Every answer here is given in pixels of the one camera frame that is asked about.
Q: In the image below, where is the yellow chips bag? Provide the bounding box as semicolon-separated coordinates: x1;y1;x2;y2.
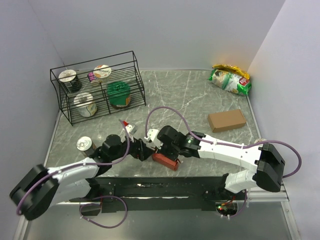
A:
212;64;250;80

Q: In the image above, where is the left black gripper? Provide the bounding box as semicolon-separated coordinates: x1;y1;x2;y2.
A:
110;132;155;161

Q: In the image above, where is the white cup lower shelf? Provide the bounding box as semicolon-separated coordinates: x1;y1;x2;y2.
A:
73;92;97;118

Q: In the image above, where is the green chips bag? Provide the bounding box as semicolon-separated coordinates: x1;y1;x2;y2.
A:
208;68;252;96

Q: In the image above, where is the red paper box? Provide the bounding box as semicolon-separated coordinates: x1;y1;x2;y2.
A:
151;153;181;171

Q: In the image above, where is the brown cardboard box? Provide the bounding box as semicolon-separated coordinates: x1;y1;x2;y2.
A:
207;109;247;133

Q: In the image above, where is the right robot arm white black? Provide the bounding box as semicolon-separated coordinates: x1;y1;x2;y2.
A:
151;125;285;200

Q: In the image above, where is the small purple white cup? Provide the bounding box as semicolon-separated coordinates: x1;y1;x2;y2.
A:
87;72;97;82

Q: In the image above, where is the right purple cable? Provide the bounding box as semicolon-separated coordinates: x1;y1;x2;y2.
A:
144;106;303;219

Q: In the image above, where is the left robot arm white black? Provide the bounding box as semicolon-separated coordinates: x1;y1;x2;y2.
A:
9;134;155;221

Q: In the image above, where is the white yogurt cup orange label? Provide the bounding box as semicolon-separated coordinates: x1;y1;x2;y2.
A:
93;64;112;83

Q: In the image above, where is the black wire rack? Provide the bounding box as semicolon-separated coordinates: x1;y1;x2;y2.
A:
50;50;147;125

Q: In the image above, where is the foil lid dark cup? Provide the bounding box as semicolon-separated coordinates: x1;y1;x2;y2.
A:
58;69;82;93

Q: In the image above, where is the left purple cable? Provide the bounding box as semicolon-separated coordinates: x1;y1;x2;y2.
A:
15;119;132;228

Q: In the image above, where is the aluminium frame rail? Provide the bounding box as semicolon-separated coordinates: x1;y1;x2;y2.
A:
13;159;302;240

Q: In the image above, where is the metal tin can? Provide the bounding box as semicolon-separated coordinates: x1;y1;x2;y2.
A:
76;136;97;157

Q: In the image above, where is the green lidded jar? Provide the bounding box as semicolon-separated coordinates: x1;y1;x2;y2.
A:
106;81;131;109

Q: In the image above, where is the purple cable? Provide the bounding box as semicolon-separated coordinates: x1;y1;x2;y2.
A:
15;119;132;228
144;106;303;219

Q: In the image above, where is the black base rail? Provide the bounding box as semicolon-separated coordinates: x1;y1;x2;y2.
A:
68;175;253;214

